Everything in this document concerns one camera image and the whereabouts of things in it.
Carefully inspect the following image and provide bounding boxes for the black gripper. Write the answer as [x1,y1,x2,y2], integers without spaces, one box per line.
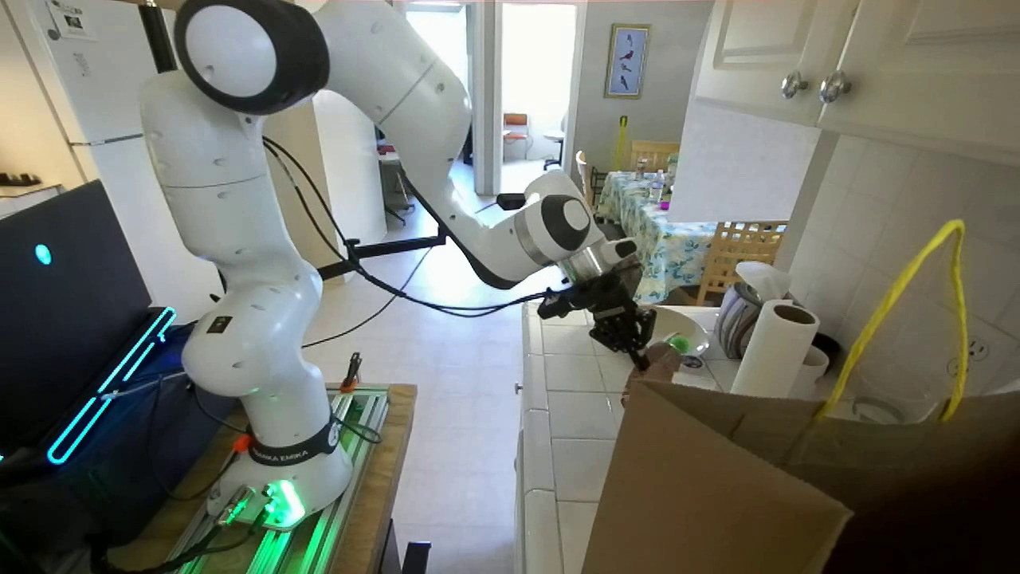
[579,267,663,374]

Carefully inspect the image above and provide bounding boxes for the brown McDelivery paper bag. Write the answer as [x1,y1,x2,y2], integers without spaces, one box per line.
[579,217,1020,574]

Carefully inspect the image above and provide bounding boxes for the white round plate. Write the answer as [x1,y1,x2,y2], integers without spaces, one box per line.
[648,304,714,363]

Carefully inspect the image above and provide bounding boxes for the floral tablecloth table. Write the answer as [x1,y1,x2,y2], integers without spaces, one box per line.
[593,170,721,305]

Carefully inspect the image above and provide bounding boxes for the wooden chair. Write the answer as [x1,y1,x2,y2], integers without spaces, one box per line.
[694,217,791,305]

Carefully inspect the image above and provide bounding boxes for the white paper towel roll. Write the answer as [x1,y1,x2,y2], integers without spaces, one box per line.
[730,298,823,403]

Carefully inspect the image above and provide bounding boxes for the yellow bottle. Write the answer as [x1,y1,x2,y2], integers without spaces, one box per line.
[612,112,633,171]

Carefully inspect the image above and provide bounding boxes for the wooden table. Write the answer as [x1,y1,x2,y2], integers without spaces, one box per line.
[104,380,422,574]

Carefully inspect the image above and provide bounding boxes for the beige tall cabinet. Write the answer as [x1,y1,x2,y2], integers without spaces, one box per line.
[263,88,392,267]

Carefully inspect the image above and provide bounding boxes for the black laptop cyan lights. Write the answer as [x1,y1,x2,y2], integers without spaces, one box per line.
[0,176,184,480]

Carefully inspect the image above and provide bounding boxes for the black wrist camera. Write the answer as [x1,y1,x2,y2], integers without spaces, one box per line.
[535,283,593,321]

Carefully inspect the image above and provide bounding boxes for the black cable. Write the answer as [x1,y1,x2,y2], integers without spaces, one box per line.
[260,136,568,321]

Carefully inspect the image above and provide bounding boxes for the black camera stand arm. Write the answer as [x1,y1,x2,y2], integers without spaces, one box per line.
[316,228,451,283]

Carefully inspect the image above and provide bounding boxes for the framed wall picture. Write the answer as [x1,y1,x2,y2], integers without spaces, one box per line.
[603,23,653,103]

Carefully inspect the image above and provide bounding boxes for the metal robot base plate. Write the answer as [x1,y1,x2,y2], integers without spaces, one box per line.
[172,387,394,574]

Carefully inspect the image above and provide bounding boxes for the white upper wall cabinet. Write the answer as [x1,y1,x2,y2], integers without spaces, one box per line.
[684,0,1020,170]

